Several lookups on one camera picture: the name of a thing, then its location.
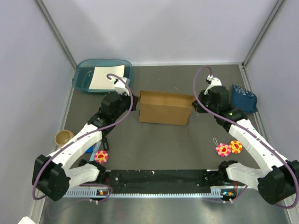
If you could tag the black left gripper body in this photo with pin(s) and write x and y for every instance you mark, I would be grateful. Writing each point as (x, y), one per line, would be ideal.
(125, 103)

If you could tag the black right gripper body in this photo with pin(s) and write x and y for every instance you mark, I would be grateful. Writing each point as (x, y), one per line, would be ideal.
(205, 100)

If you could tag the brown cardboard box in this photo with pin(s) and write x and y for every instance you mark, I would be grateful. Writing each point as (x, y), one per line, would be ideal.
(164, 108)

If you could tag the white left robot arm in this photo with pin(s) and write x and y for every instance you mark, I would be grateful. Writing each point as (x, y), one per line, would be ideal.
(53, 174)

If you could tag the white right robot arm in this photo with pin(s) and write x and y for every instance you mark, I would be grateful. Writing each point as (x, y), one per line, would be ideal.
(277, 178)

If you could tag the white paper sheet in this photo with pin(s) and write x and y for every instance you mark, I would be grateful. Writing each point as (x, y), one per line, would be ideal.
(100, 82)

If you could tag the blue leaf-shaped dish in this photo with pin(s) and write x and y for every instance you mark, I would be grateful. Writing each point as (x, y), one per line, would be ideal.
(243, 99)

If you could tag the pink and black marker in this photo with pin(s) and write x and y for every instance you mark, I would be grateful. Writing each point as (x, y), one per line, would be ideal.
(105, 144)

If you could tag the teal plastic tub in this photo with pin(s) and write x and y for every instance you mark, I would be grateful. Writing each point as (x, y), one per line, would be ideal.
(91, 74)

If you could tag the pink flower toy right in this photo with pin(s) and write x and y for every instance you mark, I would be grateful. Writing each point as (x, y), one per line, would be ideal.
(223, 150)

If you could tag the pink flower toy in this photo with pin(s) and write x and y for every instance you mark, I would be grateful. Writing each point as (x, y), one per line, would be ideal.
(223, 150)
(101, 157)

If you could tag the orange flower toy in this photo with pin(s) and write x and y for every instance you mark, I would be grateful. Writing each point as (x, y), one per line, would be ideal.
(235, 146)

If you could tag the small white-blue object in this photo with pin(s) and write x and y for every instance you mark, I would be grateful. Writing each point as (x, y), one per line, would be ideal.
(90, 150)

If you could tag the pink flower toy left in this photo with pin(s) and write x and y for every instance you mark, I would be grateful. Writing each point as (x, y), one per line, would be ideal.
(101, 157)

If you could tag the beige ceramic mug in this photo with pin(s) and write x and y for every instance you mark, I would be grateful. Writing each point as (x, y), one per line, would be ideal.
(62, 137)

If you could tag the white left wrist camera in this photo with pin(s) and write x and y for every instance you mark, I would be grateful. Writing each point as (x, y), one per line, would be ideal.
(120, 85)

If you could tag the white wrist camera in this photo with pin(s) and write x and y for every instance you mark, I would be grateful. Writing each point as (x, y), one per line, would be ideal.
(120, 85)
(212, 81)

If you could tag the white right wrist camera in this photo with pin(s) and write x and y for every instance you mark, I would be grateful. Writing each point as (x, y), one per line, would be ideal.
(212, 81)

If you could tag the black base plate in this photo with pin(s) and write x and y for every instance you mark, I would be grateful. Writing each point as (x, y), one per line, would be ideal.
(160, 181)

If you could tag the grey slotted cable duct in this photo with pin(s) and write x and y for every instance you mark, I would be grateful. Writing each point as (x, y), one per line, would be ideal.
(102, 192)

